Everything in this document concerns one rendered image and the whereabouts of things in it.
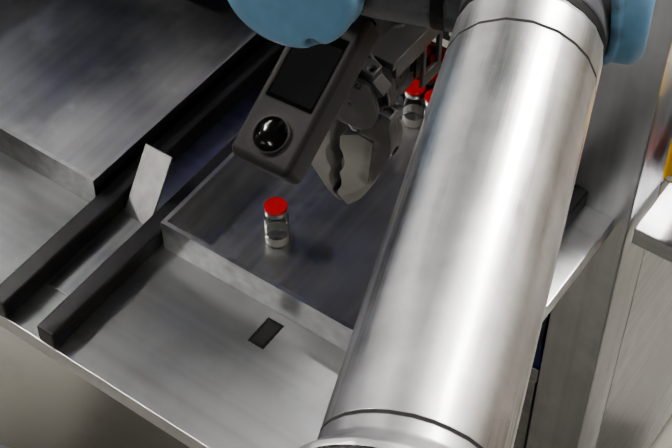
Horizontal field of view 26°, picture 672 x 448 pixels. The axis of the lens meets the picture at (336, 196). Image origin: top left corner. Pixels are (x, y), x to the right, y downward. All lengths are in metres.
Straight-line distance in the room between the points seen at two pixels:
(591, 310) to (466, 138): 0.82
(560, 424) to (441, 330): 1.05
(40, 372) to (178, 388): 1.13
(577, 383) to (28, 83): 0.64
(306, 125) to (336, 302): 0.38
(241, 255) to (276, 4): 0.57
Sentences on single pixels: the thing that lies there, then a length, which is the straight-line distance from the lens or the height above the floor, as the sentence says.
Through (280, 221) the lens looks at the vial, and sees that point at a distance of 1.27.
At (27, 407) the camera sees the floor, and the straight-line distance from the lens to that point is 2.30.
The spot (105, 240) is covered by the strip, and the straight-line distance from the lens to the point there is 1.31.
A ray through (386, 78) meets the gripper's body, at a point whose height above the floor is 1.22.
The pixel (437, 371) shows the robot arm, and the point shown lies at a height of 1.42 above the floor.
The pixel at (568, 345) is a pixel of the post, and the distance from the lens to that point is 1.51.
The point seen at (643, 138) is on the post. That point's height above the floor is 0.99.
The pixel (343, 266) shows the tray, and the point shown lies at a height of 0.88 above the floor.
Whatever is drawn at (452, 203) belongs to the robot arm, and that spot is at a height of 1.42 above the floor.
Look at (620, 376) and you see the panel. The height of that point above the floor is 0.54.
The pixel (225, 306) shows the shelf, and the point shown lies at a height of 0.88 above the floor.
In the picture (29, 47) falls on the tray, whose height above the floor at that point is 0.88.
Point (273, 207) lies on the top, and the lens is 1.26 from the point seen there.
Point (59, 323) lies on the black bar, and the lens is 1.24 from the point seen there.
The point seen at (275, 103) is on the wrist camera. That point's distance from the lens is 0.91.
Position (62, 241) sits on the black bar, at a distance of 1.30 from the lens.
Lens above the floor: 1.88
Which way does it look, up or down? 49 degrees down
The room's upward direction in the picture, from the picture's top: straight up
